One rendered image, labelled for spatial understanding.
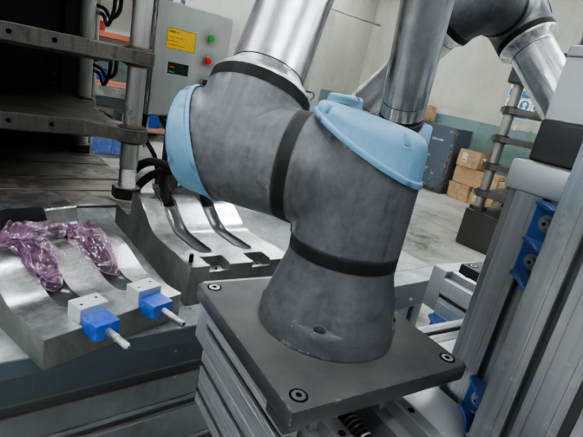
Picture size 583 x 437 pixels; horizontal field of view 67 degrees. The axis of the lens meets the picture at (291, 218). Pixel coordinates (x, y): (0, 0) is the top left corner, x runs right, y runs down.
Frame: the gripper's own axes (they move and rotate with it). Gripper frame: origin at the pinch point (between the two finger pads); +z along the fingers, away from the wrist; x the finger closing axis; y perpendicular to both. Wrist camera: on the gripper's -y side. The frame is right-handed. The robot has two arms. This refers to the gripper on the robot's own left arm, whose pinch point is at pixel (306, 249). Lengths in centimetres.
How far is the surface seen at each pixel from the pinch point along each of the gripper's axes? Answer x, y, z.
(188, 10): -10, -91, -52
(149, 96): -21, -89, -20
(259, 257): -7.7, -7.6, 5.5
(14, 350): -57, 10, 12
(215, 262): -19.5, -5.6, 5.4
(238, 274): -15.3, -1.7, 6.6
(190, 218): -20.1, -26.2, 2.6
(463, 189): 543, -402, 82
